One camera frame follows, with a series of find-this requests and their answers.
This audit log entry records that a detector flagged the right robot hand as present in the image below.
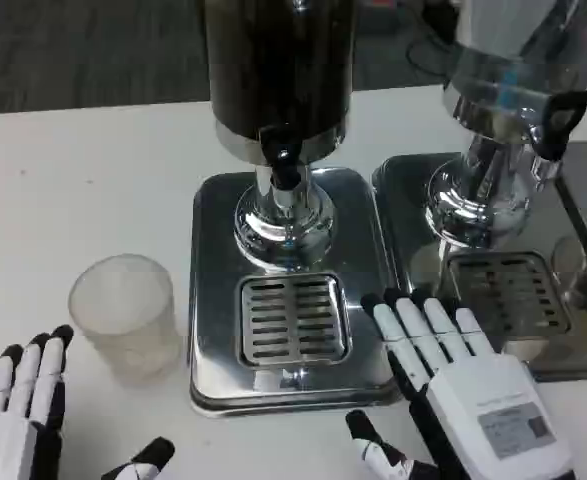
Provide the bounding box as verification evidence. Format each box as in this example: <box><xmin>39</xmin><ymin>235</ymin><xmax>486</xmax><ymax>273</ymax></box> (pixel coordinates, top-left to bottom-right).
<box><xmin>345</xmin><ymin>288</ymin><xmax>577</xmax><ymax>480</ymax></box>

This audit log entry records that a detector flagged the black tap of clear dispenser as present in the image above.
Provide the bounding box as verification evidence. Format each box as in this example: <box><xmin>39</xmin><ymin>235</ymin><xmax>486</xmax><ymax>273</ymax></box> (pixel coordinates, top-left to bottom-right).
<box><xmin>531</xmin><ymin>89</ymin><xmax>587</xmax><ymax>162</ymax></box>

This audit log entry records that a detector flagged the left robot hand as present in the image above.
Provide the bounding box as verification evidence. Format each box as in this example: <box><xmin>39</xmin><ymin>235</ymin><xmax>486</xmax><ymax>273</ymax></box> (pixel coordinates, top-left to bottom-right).
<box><xmin>0</xmin><ymin>324</ymin><xmax>177</xmax><ymax>480</ymax></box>

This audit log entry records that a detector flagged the steel drip grid, dark dispenser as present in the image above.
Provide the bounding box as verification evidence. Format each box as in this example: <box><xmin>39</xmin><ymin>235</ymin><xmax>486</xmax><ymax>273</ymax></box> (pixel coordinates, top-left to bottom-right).
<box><xmin>236</xmin><ymin>273</ymin><xmax>353</xmax><ymax>369</ymax></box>

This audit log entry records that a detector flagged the clear tank drink dispenser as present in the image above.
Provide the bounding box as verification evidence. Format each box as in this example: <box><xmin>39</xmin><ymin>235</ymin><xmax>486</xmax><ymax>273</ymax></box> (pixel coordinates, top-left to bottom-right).
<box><xmin>371</xmin><ymin>0</ymin><xmax>587</xmax><ymax>382</ymax></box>

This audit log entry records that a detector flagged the black tap of dark dispenser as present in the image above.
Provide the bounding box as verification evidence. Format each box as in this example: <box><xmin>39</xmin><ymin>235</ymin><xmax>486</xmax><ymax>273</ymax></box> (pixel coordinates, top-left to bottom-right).
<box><xmin>257</xmin><ymin>124</ymin><xmax>300</xmax><ymax>192</ymax></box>

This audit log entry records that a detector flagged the steel drip grid, clear dispenser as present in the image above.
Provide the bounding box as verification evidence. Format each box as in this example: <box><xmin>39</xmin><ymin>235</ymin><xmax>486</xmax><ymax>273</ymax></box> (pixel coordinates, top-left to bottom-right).
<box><xmin>446</xmin><ymin>251</ymin><xmax>572</xmax><ymax>347</ymax></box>

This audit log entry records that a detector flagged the clear ribbed glass cup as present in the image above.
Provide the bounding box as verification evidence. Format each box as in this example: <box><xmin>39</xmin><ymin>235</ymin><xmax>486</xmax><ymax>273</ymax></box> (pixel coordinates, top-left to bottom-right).
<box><xmin>67</xmin><ymin>253</ymin><xmax>183</xmax><ymax>386</ymax></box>

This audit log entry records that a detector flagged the dark liquid drink dispenser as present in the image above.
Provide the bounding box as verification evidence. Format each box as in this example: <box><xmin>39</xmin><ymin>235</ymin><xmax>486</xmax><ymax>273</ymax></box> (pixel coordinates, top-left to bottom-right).
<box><xmin>187</xmin><ymin>0</ymin><xmax>405</xmax><ymax>419</ymax></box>

